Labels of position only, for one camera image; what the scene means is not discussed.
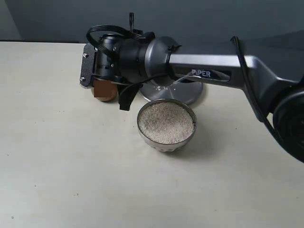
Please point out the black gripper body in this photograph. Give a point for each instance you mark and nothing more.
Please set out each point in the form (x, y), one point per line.
(127, 65)

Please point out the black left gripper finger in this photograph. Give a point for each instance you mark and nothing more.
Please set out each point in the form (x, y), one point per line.
(127, 94)

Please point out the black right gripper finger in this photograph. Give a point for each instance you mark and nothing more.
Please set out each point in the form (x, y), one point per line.
(87, 67)

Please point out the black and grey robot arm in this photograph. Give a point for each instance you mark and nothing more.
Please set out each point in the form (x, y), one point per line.
(272, 79)

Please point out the wooden cup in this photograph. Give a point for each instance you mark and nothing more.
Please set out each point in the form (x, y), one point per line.
(104, 90)

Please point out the white grains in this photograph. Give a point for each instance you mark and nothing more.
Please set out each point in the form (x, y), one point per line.
(164, 88)

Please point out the steel bowl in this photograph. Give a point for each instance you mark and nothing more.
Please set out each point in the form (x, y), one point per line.
(167, 147)

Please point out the round steel plate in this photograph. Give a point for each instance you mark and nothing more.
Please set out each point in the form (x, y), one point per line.
(187, 93)

